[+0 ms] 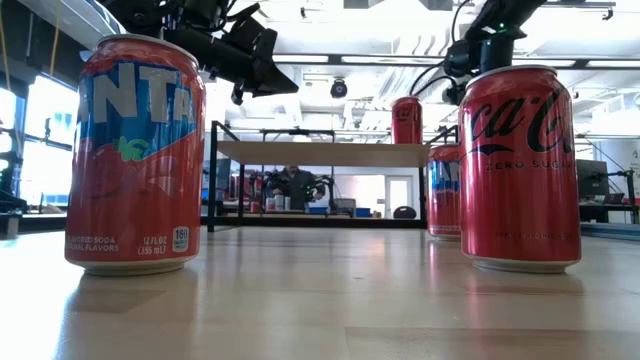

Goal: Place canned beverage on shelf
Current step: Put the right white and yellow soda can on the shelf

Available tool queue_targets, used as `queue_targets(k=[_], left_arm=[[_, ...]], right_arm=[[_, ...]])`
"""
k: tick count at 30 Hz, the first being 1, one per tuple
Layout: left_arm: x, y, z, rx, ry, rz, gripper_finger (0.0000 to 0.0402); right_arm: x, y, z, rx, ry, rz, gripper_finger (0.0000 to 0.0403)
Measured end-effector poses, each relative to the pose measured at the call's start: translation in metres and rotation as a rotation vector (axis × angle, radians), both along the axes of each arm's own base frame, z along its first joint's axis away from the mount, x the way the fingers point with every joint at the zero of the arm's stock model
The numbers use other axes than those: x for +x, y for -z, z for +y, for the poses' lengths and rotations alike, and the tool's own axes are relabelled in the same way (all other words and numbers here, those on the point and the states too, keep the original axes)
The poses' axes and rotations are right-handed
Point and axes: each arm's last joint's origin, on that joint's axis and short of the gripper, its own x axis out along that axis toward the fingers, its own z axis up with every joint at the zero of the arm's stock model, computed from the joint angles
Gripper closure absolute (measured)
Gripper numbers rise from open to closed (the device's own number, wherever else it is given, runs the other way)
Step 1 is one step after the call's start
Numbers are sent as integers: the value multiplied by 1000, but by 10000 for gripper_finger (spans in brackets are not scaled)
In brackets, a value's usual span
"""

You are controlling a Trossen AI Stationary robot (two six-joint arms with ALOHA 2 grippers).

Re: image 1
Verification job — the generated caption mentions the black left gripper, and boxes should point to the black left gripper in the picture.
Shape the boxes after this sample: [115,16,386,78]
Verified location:
[164,0,300,99]

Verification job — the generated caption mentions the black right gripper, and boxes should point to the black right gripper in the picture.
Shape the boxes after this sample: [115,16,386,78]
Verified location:
[442,33,516,105]

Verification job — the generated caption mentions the red Coca-Cola Zero can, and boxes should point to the red Coca-Cola Zero can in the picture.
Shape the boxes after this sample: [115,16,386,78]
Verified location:
[390,95,424,145]
[457,64,583,275]

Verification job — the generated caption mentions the red Fanta soda can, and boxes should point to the red Fanta soda can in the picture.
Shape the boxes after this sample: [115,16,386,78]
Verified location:
[64,33,207,277]
[426,143,462,241]

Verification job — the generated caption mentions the ceiling light strip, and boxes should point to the ceiling light strip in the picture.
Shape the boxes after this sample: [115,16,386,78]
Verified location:
[272,53,640,70]

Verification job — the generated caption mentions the person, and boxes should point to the person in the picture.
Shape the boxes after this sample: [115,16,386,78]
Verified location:
[273,166,321,212]

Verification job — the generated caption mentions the black computer monitor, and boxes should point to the black computer monitor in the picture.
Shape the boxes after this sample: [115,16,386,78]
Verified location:
[575,158,611,199]

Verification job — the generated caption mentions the yellow cable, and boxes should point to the yellow cable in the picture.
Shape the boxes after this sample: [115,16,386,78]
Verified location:
[48,0,64,76]

